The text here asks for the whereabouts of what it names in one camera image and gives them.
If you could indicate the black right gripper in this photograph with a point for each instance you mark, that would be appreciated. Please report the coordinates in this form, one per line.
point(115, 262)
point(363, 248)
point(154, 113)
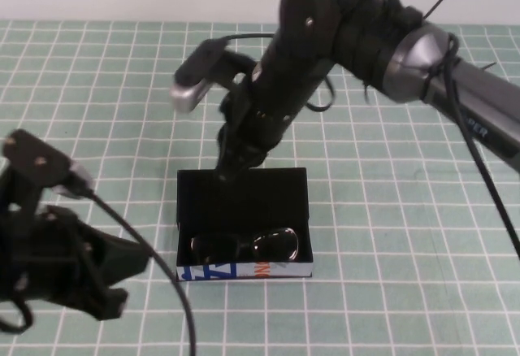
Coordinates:
point(276, 104)

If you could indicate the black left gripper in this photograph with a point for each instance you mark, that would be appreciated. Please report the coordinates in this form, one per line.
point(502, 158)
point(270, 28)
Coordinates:
point(44, 258)

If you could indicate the black glasses case box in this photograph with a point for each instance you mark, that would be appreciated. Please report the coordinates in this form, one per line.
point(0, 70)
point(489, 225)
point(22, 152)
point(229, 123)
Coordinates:
point(284, 193)

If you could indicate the black framed glasses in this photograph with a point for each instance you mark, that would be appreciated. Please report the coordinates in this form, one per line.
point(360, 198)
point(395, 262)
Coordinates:
point(276, 246)

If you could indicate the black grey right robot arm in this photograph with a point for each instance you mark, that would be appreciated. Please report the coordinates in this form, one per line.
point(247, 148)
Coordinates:
point(410, 55)

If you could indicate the green white checked tablecloth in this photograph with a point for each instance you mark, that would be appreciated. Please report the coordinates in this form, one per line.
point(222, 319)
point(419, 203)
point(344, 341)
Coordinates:
point(386, 291)

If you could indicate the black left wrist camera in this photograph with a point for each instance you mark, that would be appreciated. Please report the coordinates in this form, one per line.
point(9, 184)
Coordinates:
point(32, 157)

